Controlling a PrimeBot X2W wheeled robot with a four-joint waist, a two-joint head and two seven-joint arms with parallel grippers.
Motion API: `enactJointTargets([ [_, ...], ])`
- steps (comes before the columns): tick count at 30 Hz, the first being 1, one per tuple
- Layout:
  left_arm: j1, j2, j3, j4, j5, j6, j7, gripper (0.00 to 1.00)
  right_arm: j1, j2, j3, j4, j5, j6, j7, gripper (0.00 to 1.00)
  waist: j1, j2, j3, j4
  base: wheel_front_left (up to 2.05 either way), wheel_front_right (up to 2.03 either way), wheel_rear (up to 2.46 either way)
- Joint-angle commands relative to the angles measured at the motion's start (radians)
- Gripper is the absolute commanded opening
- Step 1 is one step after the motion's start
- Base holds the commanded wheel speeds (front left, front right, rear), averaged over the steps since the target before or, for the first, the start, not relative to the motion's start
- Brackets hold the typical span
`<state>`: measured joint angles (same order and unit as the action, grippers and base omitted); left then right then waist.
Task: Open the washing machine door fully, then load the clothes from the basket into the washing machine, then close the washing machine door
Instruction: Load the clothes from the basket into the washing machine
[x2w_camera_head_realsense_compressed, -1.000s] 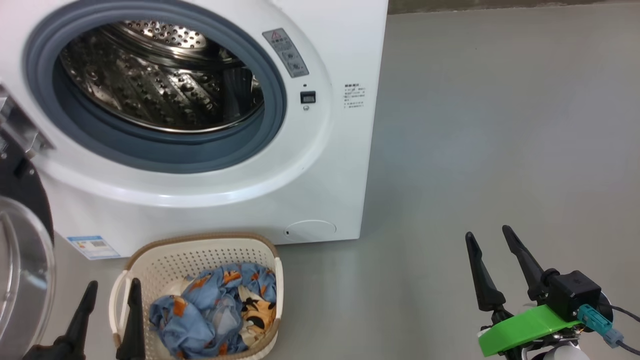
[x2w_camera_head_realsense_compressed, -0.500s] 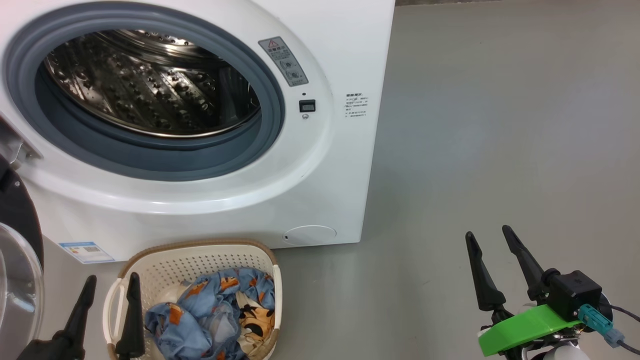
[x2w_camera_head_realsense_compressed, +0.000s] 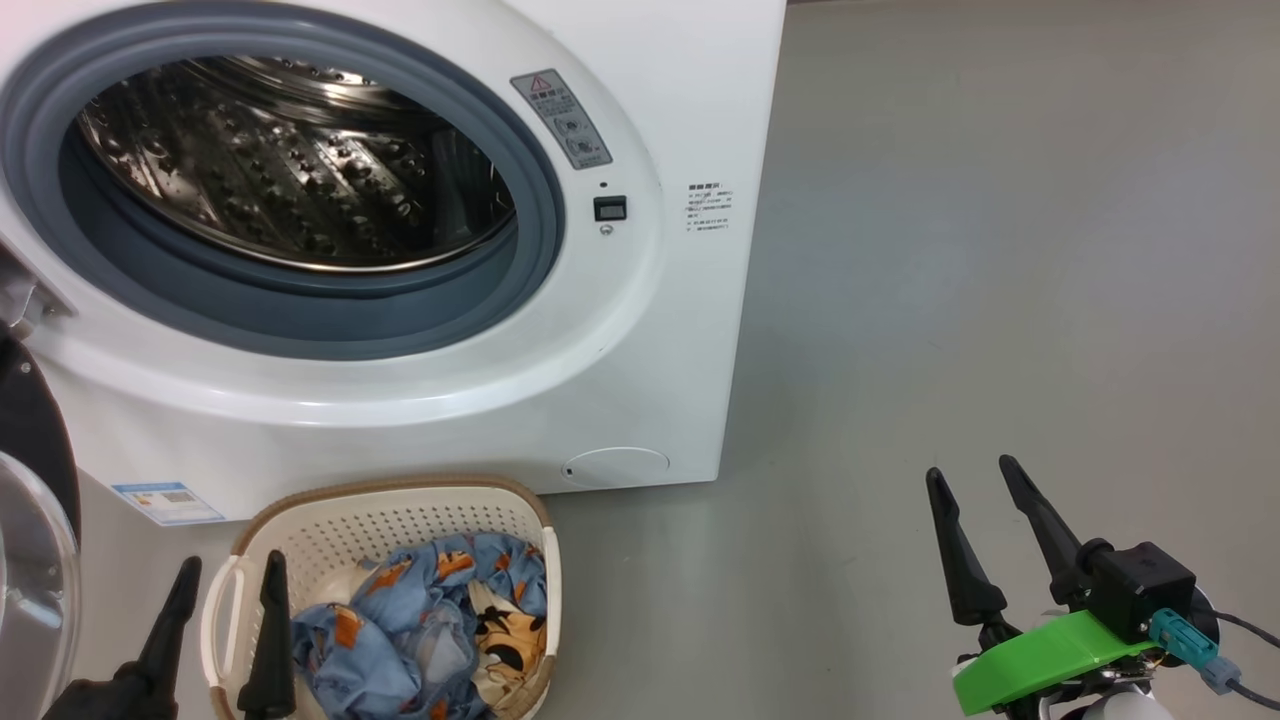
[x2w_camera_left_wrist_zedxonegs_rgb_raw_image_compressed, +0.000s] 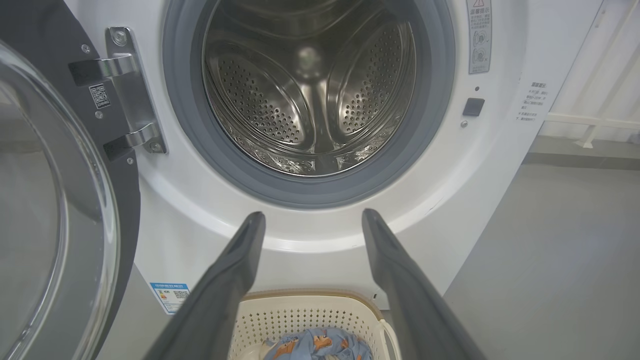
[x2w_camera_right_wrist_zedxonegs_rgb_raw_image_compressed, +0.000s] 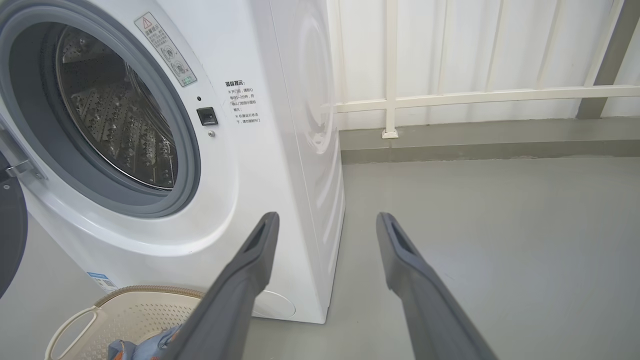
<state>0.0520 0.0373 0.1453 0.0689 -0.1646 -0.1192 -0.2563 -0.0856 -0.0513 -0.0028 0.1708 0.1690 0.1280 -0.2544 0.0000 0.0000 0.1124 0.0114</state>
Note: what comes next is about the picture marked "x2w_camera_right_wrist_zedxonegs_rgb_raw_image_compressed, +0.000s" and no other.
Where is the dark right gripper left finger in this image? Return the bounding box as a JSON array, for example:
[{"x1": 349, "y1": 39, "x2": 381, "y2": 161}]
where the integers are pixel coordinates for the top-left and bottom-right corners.
[{"x1": 162, "y1": 211, "x2": 281, "y2": 360}]

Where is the grey warning sticker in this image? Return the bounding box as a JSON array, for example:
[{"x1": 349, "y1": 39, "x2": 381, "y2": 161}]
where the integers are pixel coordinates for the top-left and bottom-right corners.
[{"x1": 134, "y1": 12, "x2": 198, "y2": 88}]

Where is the blue white energy label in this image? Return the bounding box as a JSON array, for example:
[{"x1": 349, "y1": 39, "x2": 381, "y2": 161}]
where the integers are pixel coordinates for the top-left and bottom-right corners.
[{"x1": 86, "y1": 271, "x2": 119, "y2": 293}]

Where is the black door lock socket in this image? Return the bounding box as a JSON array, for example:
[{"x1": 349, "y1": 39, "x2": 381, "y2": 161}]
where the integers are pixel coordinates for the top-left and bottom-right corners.
[{"x1": 196, "y1": 106, "x2": 219, "y2": 127}]

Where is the blue fox print garment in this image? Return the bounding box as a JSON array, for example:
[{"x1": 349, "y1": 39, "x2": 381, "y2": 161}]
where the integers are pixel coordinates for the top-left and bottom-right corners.
[{"x1": 107, "y1": 324, "x2": 183, "y2": 360}]

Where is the grey metal post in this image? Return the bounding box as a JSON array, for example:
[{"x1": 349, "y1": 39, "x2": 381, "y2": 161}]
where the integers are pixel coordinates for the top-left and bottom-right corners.
[{"x1": 576, "y1": 0, "x2": 640, "y2": 120}]

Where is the white front-load washing machine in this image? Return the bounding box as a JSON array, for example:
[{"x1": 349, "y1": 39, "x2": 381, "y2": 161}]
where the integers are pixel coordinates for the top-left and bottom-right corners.
[{"x1": 0, "y1": 0, "x2": 347, "y2": 325}]

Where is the dark round washing machine door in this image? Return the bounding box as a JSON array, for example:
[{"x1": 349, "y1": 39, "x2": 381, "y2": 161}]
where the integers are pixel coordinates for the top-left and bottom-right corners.
[{"x1": 0, "y1": 150, "x2": 28, "y2": 301}]

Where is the cream perforated laundry basket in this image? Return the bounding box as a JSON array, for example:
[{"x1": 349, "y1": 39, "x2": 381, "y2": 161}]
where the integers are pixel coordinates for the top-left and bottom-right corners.
[{"x1": 44, "y1": 285, "x2": 207, "y2": 360}]

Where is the white metal railing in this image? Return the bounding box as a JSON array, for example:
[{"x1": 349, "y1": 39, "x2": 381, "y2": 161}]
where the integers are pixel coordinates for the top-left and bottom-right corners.
[{"x1": 327, "y1": 0, "x2": 640, "y2": 140}]

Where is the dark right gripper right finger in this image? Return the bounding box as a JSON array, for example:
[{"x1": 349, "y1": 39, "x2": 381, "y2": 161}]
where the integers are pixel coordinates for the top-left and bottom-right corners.
[{"x1": 376, "y1": 212, "x2": 501, "y2": 360}]

